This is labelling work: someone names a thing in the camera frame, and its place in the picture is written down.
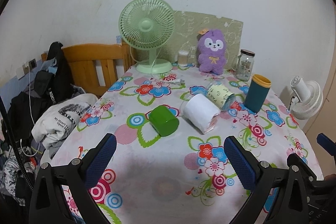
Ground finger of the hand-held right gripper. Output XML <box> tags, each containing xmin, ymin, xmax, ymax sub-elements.
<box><xmin>287</xmin><ymin>153</ymin><xmax>318</xmax><ymax>184</ymax></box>
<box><xmin>316</xmin><ymin>133</ymin><xmax>336</xmax><ymax>157</ymax></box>

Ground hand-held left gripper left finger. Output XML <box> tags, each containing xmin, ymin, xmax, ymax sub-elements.
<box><xmin>29</xmin><ymin>133</ymin><xmax>117</xmax><ymax>224</ymax></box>

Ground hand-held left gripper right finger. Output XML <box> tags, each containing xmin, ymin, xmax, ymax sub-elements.
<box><xmin>224</xmin><ymin>135</ymin><xmax>309</xmax><ymax>224</ymax></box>

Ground white cup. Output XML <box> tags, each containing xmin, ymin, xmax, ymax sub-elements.
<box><xmin>183</xmin><ymin>93</ymin><xmax>221</xmax><ymax>135</ymax></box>

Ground teal cup with yellow rim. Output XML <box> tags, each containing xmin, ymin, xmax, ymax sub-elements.
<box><xmin>244</xmin><ymin>74</ymin><xmax>272</xmax><ymax>114</ymax></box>

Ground clear cup with yellow sleeve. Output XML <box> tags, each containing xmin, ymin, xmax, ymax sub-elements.
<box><xmin>206</xmin><ymin>81</ymin><xmax>236</xmax><ymax>111</ymax></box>

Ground green plastic cup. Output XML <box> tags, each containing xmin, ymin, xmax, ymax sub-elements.
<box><xmin>149</xmin><ymin>105</ymin><xmax>180</xmax><ymax>137</ymax></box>

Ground white clip fan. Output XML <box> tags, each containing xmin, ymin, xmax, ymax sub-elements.
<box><xmin>289</xmin><ymin>76</ymin><xmax>323</xmax><ymax>120</ymax></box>

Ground floral tablecloth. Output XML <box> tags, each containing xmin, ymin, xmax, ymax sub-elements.
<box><xmin>39</xmin><ymin>66</ymin><xmax>325</xmax><ymax>224</ymax></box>

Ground white printed cloth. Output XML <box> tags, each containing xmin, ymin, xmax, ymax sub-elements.
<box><xmin>31</xmin><ymin>93</ymin><xmax>99</xmax><ymax>151</ymax></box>

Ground black jacket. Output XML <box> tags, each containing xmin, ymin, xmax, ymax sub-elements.
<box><xmin>34</xmin><ymin>42</ymin><xmax>72</xmax><ymax>109</ymax></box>

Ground glass jar mug with lid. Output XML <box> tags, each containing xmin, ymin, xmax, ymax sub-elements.
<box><xmin>235</xmin><ymin>49</ymin><xmax>256</xmax><ymax>81</ymax></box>

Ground dark clothes pile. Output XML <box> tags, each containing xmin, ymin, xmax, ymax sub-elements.
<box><xmin>0</xmin><ymin>91</ymin><xmax>42</xmax><ymax>199</ymax></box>

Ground wooden bed headboard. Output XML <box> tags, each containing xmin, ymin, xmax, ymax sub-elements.
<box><xmin>41</xmin><ymin>43</ymin><xmax>136</xmax><ymax>98</ymax></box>

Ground purple plush toy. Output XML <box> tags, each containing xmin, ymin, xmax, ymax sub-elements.
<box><xmin>196</xmin><ymin>29</ymin><xmax>228</xmax><ymax>75</ymax></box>

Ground clear cotton swab container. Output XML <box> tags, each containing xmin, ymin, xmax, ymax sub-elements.
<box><xmin>178</xmin><ymin>50</ymin><xmax>190</xmax><ymax>67</ymax></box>

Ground green desk fan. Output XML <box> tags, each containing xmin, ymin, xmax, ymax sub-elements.
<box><xmin>118</xmin><ymin>0</ymin><xmax>176</xmax><ymax>75</ymax></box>

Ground beige patterned board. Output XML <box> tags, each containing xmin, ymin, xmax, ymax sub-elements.
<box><xmin>168</xmin><ymin>11</ymin><xmax>243</xmax><ymax>73</ymax></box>

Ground white charging cable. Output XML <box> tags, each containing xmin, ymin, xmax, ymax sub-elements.
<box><xmin>21</xmin><ymin>63</ymin><xmax>40</xmax><ymax>157</ymax></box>

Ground white fan power cable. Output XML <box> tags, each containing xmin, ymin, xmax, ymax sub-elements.
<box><xmin>150</xmin><ymin>51</ymin><xmax>186</xmax><ymax>87</ymax></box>

